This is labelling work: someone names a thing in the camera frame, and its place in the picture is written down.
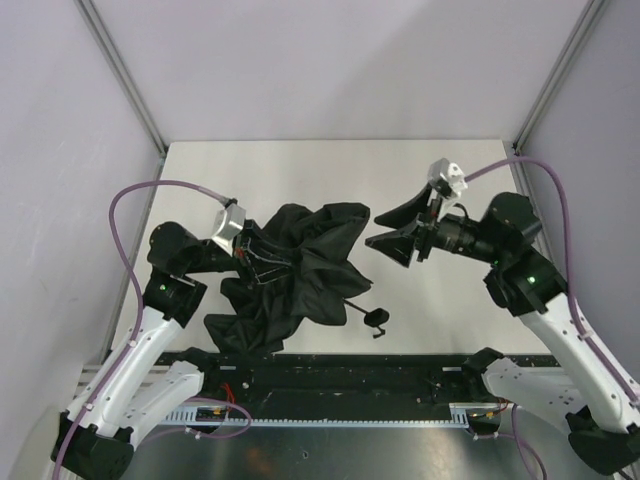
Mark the aluminium frame post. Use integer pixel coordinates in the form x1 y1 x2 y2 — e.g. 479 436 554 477
512 0 611 154
74 0 168 158

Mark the right aluminium frame post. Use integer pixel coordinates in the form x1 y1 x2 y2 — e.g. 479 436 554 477
512 0 611 154

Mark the aluminium frame side rail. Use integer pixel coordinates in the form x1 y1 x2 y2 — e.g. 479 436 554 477
509 144 576 301

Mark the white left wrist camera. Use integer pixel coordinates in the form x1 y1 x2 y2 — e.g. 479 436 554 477
211 200 246 256

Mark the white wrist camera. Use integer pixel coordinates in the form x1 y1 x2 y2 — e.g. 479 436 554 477
211 200 246 256
428 158 468 200

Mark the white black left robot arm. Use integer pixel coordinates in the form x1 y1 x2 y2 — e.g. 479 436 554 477
51 220 294 479

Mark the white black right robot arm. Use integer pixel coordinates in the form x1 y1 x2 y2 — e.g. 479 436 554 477
365 187 639 475

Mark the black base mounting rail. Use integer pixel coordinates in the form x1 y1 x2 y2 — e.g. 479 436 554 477
164 349 521 419

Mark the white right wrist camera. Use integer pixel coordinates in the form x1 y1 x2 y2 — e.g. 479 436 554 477
428 158 468 200

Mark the black folding umbrella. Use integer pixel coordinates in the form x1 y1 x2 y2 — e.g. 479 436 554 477
204 202 373 354

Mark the left aluminium frame post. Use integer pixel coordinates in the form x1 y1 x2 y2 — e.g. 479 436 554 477
74 0 168 158

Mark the grey slotted cable duct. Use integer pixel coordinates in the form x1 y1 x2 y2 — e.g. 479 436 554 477
159 404 499 429

